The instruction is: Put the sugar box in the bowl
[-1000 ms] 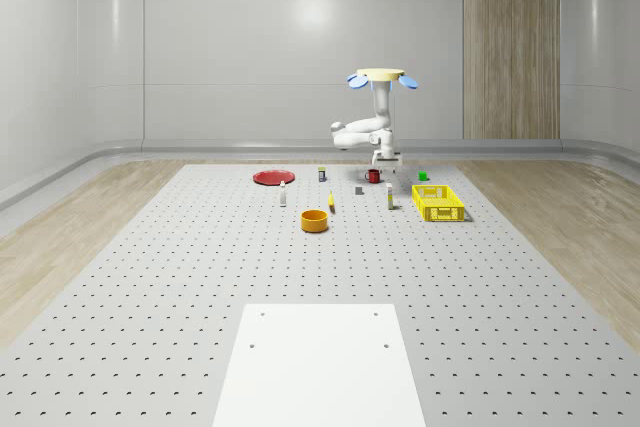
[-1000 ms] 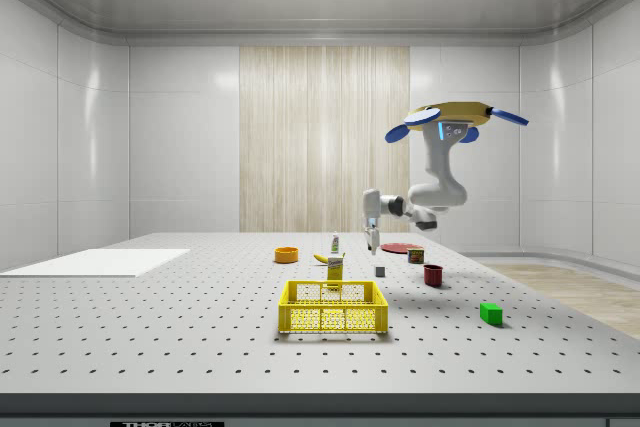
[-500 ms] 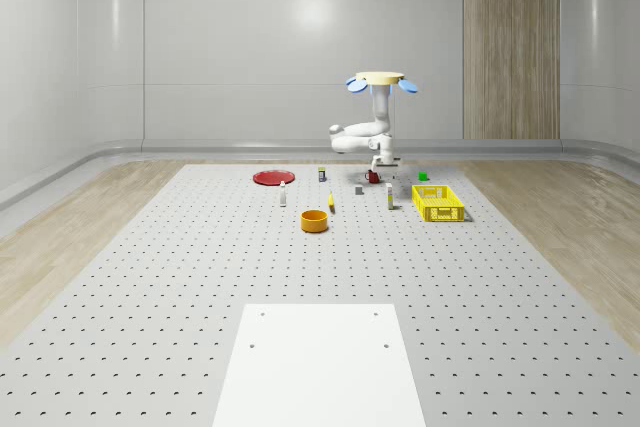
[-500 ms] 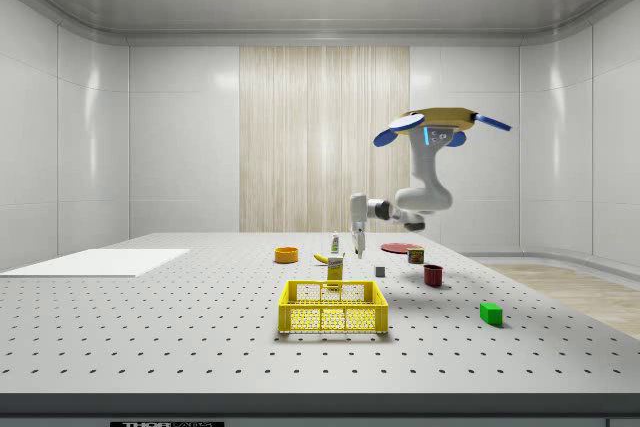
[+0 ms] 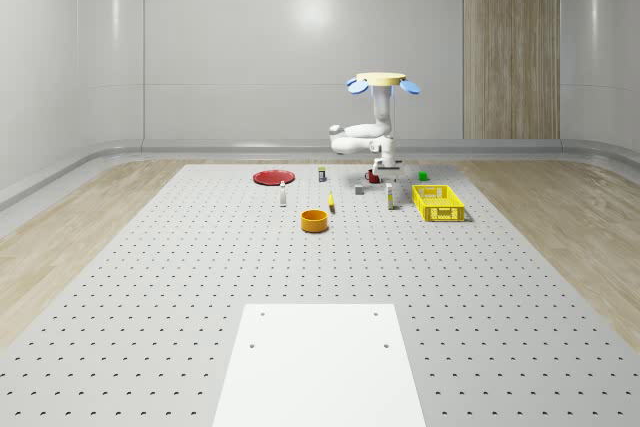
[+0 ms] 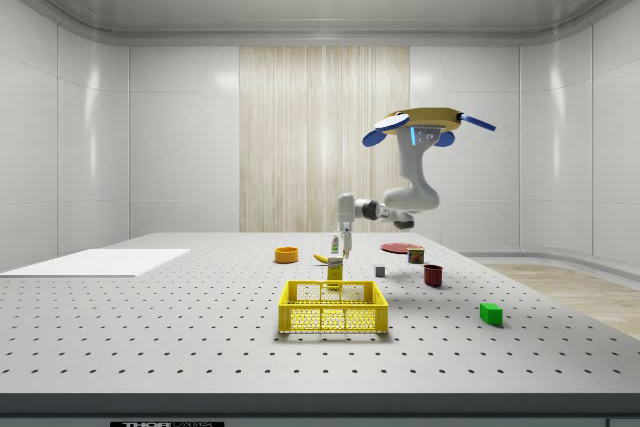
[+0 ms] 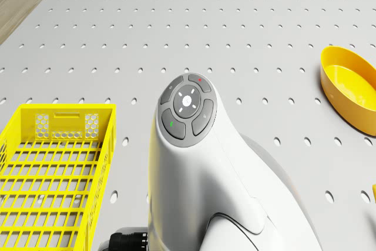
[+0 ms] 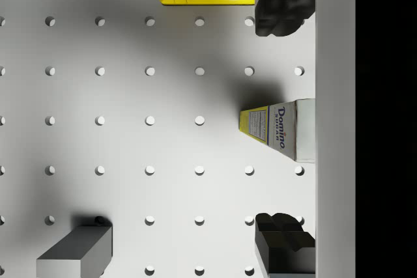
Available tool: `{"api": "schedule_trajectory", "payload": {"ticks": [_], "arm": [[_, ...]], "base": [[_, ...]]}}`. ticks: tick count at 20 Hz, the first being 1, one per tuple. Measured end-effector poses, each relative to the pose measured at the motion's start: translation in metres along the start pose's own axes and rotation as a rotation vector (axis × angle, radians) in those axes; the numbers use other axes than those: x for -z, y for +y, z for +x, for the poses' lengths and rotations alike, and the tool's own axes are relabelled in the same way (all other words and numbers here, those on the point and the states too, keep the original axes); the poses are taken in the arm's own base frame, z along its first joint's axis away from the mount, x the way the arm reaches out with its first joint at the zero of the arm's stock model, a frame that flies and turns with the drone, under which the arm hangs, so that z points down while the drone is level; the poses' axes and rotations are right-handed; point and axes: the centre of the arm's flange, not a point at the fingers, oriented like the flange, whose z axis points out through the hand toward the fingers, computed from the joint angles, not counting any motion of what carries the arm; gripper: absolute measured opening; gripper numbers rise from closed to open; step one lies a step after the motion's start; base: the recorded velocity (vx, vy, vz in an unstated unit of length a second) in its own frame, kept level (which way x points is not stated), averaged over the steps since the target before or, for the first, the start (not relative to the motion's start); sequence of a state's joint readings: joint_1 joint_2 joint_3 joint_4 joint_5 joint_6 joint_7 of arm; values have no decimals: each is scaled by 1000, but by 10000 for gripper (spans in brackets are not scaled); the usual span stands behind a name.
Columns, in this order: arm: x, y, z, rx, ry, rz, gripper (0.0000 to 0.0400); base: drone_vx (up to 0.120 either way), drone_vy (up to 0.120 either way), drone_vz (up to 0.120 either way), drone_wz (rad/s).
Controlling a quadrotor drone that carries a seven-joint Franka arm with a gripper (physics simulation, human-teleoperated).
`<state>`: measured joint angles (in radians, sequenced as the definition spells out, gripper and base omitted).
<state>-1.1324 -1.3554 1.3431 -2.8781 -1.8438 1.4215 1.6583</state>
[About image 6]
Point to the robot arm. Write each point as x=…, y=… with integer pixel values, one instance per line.
x=412, y=197

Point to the dark red mug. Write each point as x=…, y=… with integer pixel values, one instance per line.
x=433, y=277

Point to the grey cube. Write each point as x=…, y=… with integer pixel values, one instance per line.
x=380, y=271

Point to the yellow carton box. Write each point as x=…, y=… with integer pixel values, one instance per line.
x=334, y=269

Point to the white board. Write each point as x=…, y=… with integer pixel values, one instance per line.
x=95, y=262

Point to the green block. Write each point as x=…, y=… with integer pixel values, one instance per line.
x=490, y=314

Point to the yellow basket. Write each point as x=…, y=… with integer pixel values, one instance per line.
x=332, y=318

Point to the red plate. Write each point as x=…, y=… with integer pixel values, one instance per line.
x=395, y=248

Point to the banana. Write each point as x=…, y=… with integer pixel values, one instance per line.
x=320, y=259

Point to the yellow bowl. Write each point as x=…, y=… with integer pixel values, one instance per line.
x=286, y=256

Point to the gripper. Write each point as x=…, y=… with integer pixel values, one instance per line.
x=345, y=228

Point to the small white bottle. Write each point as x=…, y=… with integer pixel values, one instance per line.
x=335, y=244

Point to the flat-sided can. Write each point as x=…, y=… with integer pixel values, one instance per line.
x=415, y=256

